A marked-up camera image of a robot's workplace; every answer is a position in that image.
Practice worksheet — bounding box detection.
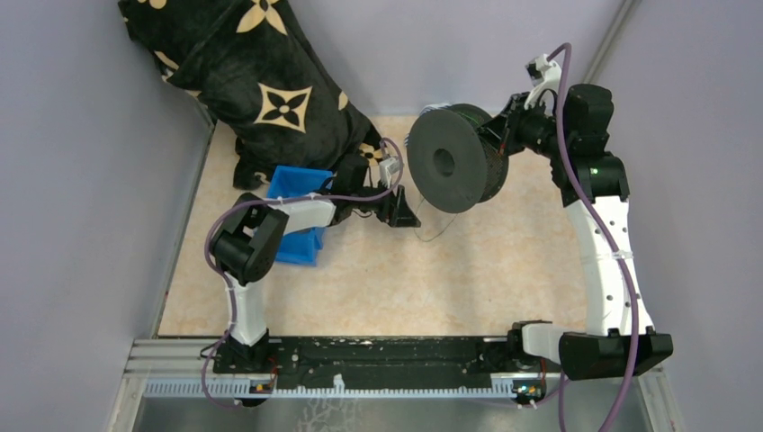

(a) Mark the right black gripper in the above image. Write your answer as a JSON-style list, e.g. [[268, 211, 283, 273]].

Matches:
[[473, 91, 571, 160]]

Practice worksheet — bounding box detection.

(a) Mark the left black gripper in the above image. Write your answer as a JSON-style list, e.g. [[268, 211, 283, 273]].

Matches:
[[351, 176, 421, 228]]

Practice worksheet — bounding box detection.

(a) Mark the thin green wire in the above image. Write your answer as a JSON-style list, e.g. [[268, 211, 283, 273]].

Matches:
[[412, 107, 496, 243]]

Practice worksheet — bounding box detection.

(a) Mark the black cable spool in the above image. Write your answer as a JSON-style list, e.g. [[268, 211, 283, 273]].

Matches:
[[406, 103, 509, 214]]

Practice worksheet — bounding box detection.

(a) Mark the blue plastic bin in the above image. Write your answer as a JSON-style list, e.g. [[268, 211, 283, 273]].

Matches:
[[266, 166, 332, 266]]

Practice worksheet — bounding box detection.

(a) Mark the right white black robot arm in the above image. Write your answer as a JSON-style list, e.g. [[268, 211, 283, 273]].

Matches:
[[478, 85, 674, 381]]

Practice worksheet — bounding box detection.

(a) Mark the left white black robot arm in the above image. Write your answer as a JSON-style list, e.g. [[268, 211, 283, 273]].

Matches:
[[204, 155, 421, 373]]

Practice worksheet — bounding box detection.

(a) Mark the blue white striped cloth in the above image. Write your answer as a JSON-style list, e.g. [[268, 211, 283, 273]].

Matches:
[[403, 103, 452, 148]]

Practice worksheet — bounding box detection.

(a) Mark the black beige floral blanket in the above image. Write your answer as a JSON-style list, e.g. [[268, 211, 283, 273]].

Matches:
[[118, 0, 382, 190]]

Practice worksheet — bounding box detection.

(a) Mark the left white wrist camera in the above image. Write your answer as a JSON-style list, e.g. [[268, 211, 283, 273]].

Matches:
[[378, 157, 400, 188]]

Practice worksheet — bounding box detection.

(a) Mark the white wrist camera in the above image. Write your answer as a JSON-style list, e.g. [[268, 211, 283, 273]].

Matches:
[[524, 54, 562, 109], [378, 157, 400, 188]]

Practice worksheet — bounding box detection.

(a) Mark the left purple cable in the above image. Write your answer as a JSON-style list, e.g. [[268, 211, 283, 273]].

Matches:
[[199, 137, 407, 411]]

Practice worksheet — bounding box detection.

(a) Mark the purple cable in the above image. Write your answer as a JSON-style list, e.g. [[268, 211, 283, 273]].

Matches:
[[545, 42, 642, 432], [199, 137, 407, 411]]

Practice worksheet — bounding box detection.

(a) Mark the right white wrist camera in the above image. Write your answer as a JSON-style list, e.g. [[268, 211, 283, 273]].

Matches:
[[524, 54, 562, 109]]

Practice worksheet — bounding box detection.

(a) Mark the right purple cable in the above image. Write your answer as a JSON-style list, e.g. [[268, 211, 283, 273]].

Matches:
[[545, 42, 642, 432]]

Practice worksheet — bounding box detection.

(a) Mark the aluminium frame rail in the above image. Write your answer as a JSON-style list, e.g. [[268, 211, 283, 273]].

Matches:
[[123, 337, 217, 378]]

